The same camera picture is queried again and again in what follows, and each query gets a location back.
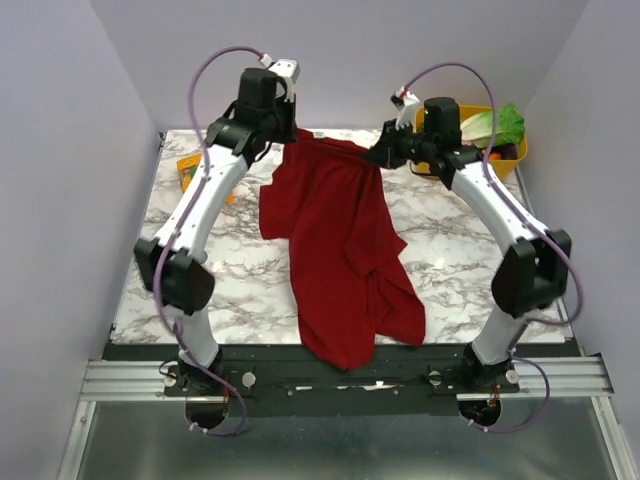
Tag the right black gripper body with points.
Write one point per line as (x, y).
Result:
(385, 150)

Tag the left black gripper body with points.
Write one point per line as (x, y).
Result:
(278, 122)

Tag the red t-shirt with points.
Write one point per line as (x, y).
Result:
(348, 282)

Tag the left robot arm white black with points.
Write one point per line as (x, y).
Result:
(171, 264)

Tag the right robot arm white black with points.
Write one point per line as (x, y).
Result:
(533, 272)

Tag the orange snack packet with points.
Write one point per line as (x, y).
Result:
(186, 169)

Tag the yellow plastic bin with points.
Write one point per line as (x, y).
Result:
(504, 159)

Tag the toy lettuce head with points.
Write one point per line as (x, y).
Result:
(510, 129)

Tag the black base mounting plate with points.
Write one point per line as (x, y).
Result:
(288, 380)

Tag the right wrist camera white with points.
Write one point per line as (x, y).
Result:
(407, 105)

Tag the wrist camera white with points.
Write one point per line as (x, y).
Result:
(286, 69)
(407, 105)

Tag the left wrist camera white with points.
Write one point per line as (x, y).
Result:
(286, 69)

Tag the aluminium rail frame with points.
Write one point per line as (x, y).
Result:
(401, 417)

